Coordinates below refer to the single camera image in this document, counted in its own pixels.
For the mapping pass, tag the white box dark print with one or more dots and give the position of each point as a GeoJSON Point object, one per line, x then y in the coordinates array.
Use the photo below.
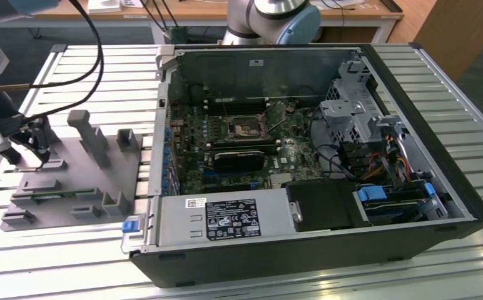
{"type": "Point", "coordinates": [134, 3]}

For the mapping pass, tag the CPU socket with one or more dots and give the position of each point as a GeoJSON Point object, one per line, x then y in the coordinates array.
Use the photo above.
{"type": "Point", "coordinates": [245, 126]}

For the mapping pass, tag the green motherboard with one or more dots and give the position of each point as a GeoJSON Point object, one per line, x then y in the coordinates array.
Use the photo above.
{"type": "Point", "coordinates": [295, 156]}

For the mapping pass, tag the silver power supply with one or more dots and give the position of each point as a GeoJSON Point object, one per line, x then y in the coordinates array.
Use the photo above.
{"type": "Point", "coordinates": [174, 225]}

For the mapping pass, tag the blue disk carrier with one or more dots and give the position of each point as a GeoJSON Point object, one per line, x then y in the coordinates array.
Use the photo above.
{"type": "Point", "coordinates": [370, 193]}

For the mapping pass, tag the wooden desk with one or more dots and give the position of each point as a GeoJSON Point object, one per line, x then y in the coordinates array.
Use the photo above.
{"type": "Point", "coordinates": [370, 16]}

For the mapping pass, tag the blue case latch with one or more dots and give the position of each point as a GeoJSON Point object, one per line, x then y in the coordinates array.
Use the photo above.
{"type": "Point", "coordinates": [128, 226]}

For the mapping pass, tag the black disk drive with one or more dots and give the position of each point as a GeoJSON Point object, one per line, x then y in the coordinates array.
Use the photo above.
{"type": "Point", "coordinates": [392, 214]}

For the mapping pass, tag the black PC case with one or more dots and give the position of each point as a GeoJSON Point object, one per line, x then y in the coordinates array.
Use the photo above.
{"type": "Point", "coordinates": [307, 259]}

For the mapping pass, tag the plain white box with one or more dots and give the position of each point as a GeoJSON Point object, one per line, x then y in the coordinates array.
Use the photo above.
{"type": "Point", "coordinates": [103, 6]}

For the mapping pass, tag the silver chipset heatsink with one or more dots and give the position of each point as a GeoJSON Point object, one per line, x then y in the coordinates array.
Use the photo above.
{"type": "Point", "coordinates": [281, 180]}

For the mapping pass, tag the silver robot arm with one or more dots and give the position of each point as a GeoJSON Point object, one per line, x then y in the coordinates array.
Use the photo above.
{"type": "Point", "coordinates": [245, 18]}

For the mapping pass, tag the black graphics card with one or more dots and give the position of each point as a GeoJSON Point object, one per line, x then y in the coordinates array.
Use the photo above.
{"type": "Point", "coordinates": [237, 161]}

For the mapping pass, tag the grey parts rack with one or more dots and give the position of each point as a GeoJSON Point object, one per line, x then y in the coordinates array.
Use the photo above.
{"type": "Point", "coordinates": [83, 175]}

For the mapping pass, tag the black plastic shroud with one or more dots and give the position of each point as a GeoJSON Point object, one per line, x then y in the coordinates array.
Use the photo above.
{"type": "Point", "coordinates": [329, 206]}

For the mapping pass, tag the silver disk bay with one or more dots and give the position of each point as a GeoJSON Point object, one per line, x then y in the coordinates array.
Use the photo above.
{"type": "Point", "coordinates": [437, 209]}

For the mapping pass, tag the thin metal locking lever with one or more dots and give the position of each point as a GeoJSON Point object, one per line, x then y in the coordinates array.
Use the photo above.
{"type": "Point", "coordinates": [277, 123]}

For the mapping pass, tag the wooden cabinet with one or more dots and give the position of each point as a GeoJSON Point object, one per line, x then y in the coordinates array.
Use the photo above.
{"type": "Point", "coordinates": [453, 37]}

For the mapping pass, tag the silver drive cage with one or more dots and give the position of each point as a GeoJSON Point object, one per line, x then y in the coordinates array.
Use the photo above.
{"type": "Point", "coordinates": [349, 109]}

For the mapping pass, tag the grey case bracket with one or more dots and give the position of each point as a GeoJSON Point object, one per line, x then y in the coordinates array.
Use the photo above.
{"type": "Point", "coordinates": [166, 54]}

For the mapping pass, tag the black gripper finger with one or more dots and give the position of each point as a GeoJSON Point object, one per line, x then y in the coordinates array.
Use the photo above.
{"type": "Point", "coordinates": [40, 140]}
{"type": "Point", "coordinates": [13, 147]}

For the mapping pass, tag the green RAM stick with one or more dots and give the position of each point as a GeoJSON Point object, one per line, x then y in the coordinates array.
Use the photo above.
{"type": "Point", "coordinates": [51, 196]}

